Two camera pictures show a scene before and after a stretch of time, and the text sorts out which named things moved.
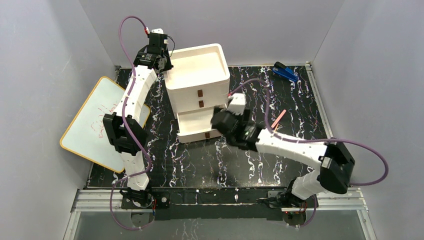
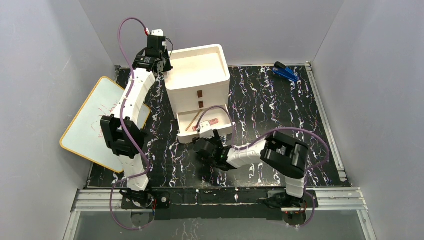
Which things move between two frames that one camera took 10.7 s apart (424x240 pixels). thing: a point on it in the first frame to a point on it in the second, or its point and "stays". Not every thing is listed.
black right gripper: (218, 120) to (214, 137)
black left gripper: (157, 40) stays
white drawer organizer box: (196, 85) stays
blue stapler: (287, 72) stays
